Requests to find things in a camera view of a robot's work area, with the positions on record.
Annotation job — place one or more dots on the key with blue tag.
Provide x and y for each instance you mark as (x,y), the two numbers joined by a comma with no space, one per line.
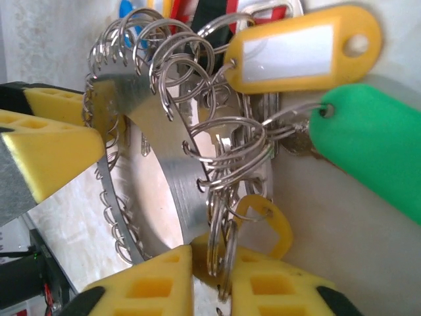
(125,8)

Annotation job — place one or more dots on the metal disc keyring with rings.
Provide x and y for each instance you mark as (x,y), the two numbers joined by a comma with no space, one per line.
(138,95)

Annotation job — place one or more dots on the key with yellow tag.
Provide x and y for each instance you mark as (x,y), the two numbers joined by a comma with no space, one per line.
(284,230)
(368,29)

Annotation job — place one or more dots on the key with red tag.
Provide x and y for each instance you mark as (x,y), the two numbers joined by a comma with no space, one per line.
(278,14)
(182,13)

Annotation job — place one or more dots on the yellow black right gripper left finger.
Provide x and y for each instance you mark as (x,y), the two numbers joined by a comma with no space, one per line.
(148,289)

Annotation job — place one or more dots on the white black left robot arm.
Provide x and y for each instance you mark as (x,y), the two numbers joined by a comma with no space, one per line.
(19,276)

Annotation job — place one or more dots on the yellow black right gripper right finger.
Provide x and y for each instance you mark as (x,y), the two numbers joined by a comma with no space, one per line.
(279,293)

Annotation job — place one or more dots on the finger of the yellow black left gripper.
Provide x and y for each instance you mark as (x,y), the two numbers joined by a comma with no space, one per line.
(49,103)
(52,154)

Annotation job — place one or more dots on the key with green tag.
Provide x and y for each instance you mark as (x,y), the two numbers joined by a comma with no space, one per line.
(368,138)

